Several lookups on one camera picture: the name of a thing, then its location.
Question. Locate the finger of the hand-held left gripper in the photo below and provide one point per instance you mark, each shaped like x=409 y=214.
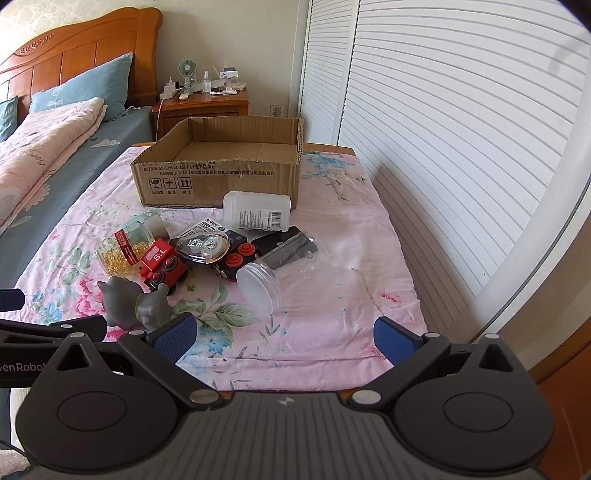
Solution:
x=11 y=299
x=41 y=328

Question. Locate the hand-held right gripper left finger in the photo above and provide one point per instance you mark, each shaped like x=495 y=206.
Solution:
x=175 y=337

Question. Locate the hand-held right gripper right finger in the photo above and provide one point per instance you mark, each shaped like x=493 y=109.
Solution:
x=390 y=339

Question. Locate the grey toy animal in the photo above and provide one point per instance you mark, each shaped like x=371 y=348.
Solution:
x=117 y=300
x=154 y=309

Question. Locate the red toy train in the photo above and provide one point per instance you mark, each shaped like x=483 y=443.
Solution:
x=159 y=258

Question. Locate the black toy with red wheels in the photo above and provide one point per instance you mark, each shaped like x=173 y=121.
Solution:
x=235 y=263

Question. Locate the correction tape package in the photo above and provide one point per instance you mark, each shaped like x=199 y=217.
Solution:
x=203 y=244

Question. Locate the clear jar with white lid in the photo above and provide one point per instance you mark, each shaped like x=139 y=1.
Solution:
x=258 y=286

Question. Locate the yellow capsule bottle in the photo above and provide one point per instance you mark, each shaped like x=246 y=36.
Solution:
x=120 y=251

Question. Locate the black rectangular device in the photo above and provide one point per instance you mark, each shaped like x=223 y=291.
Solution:
x=272 y=241

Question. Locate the white plastic bottle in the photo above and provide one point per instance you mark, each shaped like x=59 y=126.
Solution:
x=254 y=210

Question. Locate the cardboard box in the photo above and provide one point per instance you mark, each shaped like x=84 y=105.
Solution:
x=207 y=180

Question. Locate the pink floral table cloth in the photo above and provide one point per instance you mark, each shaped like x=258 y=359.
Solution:
x=300 y=332

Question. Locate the pink quilt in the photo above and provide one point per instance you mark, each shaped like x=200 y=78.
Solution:
x=41 y=143

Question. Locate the small blue pillow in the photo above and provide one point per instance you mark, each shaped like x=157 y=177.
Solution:
x=7 y=115

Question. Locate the blue bed sheet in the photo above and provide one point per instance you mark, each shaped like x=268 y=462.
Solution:
x=124 y=129

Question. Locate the wide white louvered wardrobe door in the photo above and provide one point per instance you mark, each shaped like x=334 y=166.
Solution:
x=461 y=138

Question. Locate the large blue pillow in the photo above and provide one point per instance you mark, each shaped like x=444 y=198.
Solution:
x=92 y=83

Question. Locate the wooden nightstand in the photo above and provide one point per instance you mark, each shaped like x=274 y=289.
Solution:
x=207 y=108

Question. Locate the white power strip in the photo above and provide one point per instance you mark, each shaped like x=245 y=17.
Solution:
x=168 y=90

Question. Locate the clear spray bottle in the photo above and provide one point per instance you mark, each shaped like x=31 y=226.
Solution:
x=206 y=83

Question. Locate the wooden bed headboard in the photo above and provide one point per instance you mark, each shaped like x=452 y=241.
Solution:
x=92 y=50

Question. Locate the small green desk fan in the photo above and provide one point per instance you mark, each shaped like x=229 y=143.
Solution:
x=186 y=69

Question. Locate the white stand with blue box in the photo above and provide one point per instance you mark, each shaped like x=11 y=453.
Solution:
x=229 y=74

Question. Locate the narrow white louvered wardrobe door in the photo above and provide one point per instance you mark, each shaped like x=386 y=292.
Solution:
x=323 y=69

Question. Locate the white wall outlet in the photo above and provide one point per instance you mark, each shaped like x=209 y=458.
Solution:
x=277 y=111

